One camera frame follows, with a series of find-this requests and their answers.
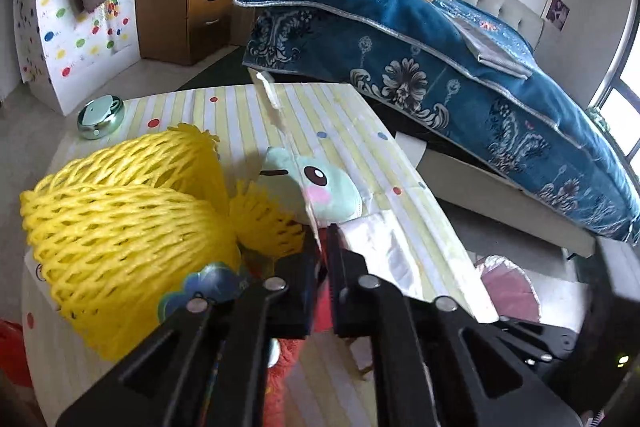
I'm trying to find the bright window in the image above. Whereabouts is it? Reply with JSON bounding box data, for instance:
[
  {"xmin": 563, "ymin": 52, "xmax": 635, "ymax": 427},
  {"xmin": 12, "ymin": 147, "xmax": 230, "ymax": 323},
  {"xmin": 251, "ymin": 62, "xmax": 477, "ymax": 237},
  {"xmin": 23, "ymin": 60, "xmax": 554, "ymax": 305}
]
[{"xmin": 587, "ymin": 0, "xmax": 640, "ymax": 168}]

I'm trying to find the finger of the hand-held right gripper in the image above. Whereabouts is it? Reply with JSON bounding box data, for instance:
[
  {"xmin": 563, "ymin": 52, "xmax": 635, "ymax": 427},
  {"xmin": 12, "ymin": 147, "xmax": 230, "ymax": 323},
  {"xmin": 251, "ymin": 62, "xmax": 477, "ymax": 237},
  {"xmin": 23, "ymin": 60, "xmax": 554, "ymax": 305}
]
[{"xmin": 495, "ymin": 316, "xmax": 579, "ymax": 365}]

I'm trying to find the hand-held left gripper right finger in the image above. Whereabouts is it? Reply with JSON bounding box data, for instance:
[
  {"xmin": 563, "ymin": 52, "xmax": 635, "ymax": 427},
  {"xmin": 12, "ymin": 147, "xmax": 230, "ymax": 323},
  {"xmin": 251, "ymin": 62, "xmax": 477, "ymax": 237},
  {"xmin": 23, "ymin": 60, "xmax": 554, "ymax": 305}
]
[{"xmin": 325, "ymin": 223, "xmax": 593, "ymax": 427}]

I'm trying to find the white tag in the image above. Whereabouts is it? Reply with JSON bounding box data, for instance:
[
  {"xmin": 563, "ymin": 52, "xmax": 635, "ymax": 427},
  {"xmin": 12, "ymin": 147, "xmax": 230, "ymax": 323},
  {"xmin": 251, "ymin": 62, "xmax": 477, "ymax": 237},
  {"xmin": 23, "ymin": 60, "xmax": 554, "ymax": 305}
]
[{"xmin": 395, "ymin": 131, "xmax": 431, "ymax": 170}]

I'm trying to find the folded grey cloth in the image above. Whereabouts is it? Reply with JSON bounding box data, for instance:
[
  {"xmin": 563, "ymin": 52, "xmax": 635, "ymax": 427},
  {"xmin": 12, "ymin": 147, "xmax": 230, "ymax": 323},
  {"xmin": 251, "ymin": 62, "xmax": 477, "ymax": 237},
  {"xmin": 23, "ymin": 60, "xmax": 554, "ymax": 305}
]
[{"xmin": 452, "ymin": 14, "xmax": 535, "ymax": 80}]

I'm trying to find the yellow foam fruit net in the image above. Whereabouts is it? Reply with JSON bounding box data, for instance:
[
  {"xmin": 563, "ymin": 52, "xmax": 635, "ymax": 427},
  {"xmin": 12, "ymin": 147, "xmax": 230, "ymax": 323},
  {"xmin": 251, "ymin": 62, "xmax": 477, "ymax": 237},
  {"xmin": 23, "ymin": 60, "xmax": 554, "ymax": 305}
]
[
  {"xmin": 20, "ymin": 184, "xmax": 243, "ymax": 363},
  {"xmin": 229, "ymin": 179, "xmax": 308, "ymax": 259},
  {"xmin": 35, "ymin": 123, "xmax": 231, "ymax": 208}
]

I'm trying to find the dark green rug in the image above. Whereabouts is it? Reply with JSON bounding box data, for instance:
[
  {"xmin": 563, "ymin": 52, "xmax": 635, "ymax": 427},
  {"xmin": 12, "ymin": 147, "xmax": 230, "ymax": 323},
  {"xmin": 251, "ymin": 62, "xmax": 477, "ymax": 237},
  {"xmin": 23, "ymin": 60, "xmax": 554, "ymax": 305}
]
[{"xmin": 177, "ymin": 46, "xmax": 256, "ymax": 92}]

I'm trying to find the wooden drawer cabinet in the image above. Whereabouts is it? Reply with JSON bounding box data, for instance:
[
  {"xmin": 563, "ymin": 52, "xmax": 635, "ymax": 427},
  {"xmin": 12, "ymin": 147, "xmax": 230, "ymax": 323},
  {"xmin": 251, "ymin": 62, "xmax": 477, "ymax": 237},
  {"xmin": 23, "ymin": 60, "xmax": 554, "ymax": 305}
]
[{"xmin": 134, "ymin": 0, "xmax": 242, "ymax": 66}]

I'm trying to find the red plastic stool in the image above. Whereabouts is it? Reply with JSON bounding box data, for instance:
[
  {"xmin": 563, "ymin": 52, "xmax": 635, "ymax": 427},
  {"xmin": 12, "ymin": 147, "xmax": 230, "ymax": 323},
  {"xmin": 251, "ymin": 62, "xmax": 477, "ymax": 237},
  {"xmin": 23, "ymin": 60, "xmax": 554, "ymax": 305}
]
[{"xmin": 0, "ymin": 319, "xmax": 34, "ymax": 388}]

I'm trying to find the mint green plush toy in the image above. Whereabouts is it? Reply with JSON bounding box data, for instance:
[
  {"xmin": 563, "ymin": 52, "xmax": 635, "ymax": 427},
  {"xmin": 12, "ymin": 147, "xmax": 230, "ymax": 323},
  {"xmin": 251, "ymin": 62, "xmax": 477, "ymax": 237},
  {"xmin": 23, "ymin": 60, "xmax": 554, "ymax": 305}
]
[{"xmin": 250, "ymin": 69, "xmax": 426, "ymax": 303}]

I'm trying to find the table with striped cloth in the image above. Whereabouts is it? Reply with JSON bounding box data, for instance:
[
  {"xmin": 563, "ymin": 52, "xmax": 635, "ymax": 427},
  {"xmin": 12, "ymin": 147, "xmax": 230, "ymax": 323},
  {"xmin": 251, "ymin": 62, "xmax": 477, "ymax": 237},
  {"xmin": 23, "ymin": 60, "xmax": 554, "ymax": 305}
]
[{"xmin": 22, "ymin": 82, "xmax": 501, "ymax": 427}]

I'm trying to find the green round tin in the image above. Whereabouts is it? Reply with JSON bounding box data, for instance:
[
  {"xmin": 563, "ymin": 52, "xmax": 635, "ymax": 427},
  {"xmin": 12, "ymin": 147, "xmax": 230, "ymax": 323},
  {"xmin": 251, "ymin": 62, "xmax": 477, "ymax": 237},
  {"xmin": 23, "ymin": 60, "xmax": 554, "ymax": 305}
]
[{"xmin": 76, "ymin": 94, "xmax": 125, "ymax": 141}]

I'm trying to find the small wall photo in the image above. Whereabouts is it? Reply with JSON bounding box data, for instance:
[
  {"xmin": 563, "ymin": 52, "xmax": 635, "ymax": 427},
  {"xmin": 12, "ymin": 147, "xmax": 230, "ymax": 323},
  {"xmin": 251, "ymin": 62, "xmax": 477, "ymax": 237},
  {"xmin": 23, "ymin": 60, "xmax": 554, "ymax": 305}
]
[{"xmin": 541, "ymin": 0, "xmax": 571, "ymax": 32}]

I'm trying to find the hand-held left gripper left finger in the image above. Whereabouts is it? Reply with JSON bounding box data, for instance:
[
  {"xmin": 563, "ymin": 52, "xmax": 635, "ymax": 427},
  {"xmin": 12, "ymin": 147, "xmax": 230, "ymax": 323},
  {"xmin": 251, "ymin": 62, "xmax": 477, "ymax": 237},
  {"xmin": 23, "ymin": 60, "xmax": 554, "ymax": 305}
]
[{"xmin": 55, "ymin": 227, "xmax": 323, "ymax": 427}]

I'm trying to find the teal foil wrapper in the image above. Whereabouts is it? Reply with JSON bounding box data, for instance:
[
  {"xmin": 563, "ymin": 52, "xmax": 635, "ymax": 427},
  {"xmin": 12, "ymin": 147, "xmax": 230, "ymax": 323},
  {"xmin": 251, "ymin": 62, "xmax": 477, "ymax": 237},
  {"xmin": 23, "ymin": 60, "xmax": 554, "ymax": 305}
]
[{"xmin": 157, "ymin": 262, "xmax": 251, "ymax": 323}]

